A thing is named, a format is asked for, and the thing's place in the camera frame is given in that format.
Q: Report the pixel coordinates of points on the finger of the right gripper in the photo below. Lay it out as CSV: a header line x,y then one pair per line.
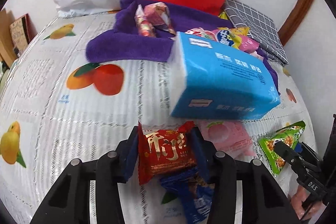
x,y
298,164
306,152

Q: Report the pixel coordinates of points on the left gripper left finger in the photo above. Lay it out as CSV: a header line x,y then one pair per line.
x,y
68,199

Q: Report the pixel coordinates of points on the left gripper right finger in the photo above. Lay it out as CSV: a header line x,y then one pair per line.
x,y
248,183

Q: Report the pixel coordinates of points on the green triangular snack bag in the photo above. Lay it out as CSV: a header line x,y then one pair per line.
x,y
289,135

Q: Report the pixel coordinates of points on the blue cookie snack bag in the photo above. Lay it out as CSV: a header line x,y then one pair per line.
x,y
192,191

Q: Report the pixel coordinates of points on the red gold snack pack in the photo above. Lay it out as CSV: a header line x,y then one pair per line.
x,y
164,151

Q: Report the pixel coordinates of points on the pink yellow snack bag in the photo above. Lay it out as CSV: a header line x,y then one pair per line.
x,y
236,38

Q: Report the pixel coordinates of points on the strawberry white snack bag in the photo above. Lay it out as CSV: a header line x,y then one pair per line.
x,y
202,33

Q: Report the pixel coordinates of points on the yellow triangular snack bag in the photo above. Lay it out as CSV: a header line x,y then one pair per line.
x,y
223,15

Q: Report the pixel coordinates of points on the pink white long snack pack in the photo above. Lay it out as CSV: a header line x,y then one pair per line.
x,y
145,28

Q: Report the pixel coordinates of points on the pink panda snack pack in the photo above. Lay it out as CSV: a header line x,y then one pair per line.
x,y
159,16

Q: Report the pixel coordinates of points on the person's right hand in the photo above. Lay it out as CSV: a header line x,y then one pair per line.
x,y
296,201

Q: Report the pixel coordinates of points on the pink peach snack pack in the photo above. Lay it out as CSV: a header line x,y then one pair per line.
x,y
227,136

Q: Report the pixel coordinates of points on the fruit print table cover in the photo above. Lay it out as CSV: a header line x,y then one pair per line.
x,y
59,124

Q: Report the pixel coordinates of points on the blue tissue pack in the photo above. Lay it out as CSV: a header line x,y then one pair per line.
x,y
210,80

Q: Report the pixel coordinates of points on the grey checked folded cloth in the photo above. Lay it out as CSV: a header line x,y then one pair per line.
x,y
261,28

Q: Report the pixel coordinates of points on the wooden headboard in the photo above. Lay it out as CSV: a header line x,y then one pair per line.
x,y
6,44

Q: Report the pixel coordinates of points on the purple towel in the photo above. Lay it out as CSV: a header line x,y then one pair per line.
x,y
134,37

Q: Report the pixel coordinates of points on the patterned book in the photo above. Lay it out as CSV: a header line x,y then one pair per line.
x,y
21,34

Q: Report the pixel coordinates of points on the brown wooden door frame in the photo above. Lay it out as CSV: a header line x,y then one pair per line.
x,y
294,19

